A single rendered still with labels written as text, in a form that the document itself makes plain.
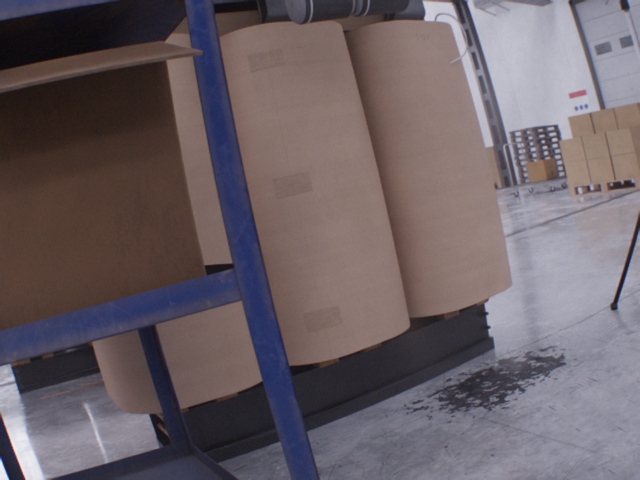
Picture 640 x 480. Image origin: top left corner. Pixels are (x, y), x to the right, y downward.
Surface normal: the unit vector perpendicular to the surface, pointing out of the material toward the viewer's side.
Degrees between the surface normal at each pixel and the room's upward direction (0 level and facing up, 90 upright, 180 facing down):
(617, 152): 90
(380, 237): 90
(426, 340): 90
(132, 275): 90
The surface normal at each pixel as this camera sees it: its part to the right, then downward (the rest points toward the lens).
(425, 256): -0.29, 0.14
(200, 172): 0.75, -0.11
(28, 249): 0.51, -0.04
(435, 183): 0.18, 0.04
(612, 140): -0.81, 0.22
